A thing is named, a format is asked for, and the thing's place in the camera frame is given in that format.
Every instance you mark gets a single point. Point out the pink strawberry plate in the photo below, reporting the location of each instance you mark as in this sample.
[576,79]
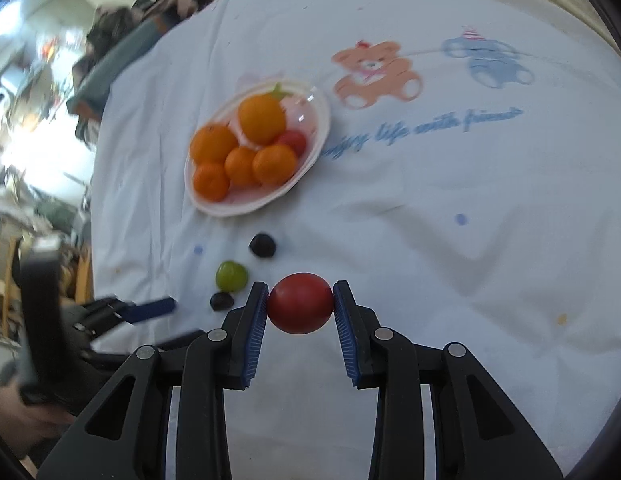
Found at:
[310,110]

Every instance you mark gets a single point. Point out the dark grape, lower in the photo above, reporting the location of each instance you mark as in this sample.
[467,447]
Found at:
[222,301]

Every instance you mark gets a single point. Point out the person's left hand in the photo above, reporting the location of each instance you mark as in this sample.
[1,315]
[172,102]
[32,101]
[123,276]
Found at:
[30,420]

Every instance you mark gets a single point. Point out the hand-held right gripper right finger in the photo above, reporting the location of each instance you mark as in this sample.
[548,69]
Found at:
[344,332]

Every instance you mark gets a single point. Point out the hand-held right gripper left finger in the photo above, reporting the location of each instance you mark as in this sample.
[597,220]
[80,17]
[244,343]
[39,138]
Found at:
[258,332]

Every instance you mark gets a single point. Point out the dark grape, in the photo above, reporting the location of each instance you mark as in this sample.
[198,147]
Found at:
[222,301]
[263,245]

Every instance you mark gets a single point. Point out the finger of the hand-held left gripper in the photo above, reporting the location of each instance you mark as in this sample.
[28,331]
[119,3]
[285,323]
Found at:
[150,307]
[180,338]

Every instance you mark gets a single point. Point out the green cherry tomato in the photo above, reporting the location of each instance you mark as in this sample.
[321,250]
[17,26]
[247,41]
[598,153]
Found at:
[232,275]

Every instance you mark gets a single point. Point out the small orange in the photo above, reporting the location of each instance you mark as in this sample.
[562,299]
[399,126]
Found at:
[240,166]
[274,163]
[211,181]

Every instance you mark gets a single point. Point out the red cherry tomato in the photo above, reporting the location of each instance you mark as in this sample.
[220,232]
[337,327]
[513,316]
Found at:
[300,305]
[294,142]

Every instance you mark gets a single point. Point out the white printed blanket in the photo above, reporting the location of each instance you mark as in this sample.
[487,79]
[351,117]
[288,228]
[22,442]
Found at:
[415,185]

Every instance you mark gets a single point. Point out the grey-green folded cloth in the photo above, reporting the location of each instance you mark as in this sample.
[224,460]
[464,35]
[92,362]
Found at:
[113,67]

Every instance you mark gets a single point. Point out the large orange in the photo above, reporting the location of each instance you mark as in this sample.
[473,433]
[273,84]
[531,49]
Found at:
[262,120]
[214,143]

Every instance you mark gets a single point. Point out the dark grape, upper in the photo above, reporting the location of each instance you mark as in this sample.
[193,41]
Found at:
[263,245]

